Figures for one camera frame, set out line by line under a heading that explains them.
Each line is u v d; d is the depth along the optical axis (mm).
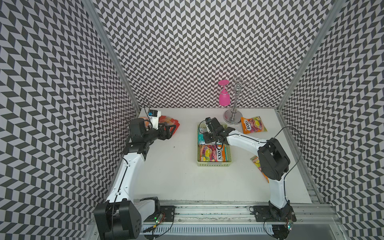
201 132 958
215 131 720
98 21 757
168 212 725
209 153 892
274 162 508
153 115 668
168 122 1051
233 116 1116
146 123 635
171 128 722
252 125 1051
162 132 680
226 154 939
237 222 719
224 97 1035
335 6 673
